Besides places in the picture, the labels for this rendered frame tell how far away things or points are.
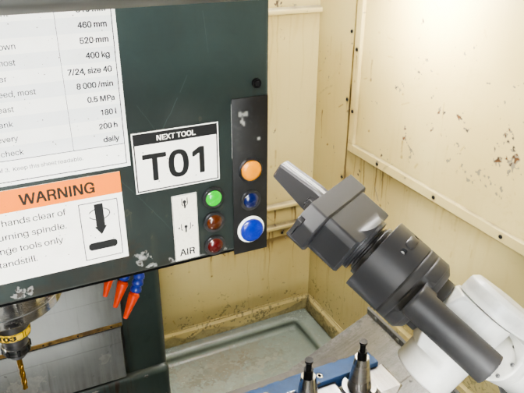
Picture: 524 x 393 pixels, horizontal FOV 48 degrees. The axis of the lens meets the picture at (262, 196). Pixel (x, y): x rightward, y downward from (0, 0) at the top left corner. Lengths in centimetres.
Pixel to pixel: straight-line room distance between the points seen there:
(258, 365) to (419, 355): 153
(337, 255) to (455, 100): 87
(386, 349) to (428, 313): 127
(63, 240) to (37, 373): 95
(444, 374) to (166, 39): 43
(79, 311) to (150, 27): 99
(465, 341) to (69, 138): 43
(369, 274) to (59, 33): 38
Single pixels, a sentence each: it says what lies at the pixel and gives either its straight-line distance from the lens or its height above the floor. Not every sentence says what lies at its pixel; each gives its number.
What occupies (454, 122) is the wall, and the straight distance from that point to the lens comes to 145.
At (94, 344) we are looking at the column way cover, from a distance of 157.
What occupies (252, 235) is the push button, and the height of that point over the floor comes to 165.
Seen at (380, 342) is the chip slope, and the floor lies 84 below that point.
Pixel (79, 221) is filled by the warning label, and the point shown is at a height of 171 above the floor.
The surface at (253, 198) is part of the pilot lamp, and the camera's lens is 71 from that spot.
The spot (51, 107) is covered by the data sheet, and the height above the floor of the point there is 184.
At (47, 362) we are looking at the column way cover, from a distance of 157.
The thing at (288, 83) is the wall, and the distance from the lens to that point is 189.
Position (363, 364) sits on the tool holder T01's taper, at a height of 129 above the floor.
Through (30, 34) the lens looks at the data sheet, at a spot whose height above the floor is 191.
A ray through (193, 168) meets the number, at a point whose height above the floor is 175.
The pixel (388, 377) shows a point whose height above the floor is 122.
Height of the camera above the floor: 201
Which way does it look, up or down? 26 degrees down
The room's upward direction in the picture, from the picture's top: straight up
